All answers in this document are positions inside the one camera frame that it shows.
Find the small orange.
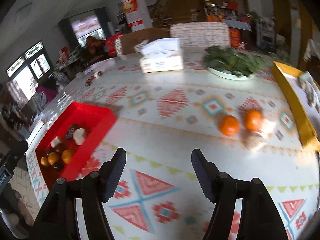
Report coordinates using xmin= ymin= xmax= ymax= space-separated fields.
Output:
xmin=40 ymin=156 xmax=50 ymax=167

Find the dark brown plum fruit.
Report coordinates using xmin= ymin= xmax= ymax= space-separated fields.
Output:
xmin=54 ymin=143 xmax=66 ymax=154

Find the white yam chunk small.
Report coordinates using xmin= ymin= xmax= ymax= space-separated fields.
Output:
xmin=50 ymin=136 xmax=62 ymax=148

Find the round white yam cylinder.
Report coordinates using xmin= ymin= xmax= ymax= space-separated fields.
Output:
xmin=260 ymin=116 xmax=278 ymax=139

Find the red jujube date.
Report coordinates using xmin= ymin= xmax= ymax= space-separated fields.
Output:
xmin=65 ymin=124 xmax=80 ymax=140

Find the dark plum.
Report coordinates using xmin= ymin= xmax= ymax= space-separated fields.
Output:
xmin=46 ymin=146 xmax=54 ymax=155
xmin=53 ymin=161 xmax=64 ymax=172

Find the large orange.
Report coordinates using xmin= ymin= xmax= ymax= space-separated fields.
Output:
xmin=47 ymin=152 xmax=60 ymax=166

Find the red tray box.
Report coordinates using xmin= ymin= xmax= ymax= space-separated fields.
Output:
xmin=35 ymin=102 xmax=117 ymax=189

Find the patterned table cloth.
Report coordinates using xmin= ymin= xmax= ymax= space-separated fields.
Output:
xmin=24 ymin=47 xmax=318 ymax=240

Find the yellow tray box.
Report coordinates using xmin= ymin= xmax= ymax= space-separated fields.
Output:
xmin=271 ymin=61 xmax=319 ymax=151

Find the plaid jacket chair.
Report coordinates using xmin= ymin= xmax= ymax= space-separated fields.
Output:
xmin=32 ymin=76 xmax=70 ymax=113

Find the white glove in tray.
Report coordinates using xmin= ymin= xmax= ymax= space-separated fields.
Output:
xmin=298 ymin=72 xmax=319 ymax=113

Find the plate of green spinach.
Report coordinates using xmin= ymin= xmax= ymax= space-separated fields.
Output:
xmin=203 ymin=46 xmax=266 ymax=81

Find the white tissue box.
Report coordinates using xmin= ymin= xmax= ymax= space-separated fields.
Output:
xmin=139 ymin=38 xmax=184 ymax=73

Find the brown chair back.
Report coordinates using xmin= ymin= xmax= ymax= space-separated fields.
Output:
xmin=114 ymin=27 xmax=170 ymax=57

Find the white patterned chair back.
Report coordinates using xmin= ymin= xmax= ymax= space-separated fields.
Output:
xmin=170 ymin=22 xmax=231 ymax=48

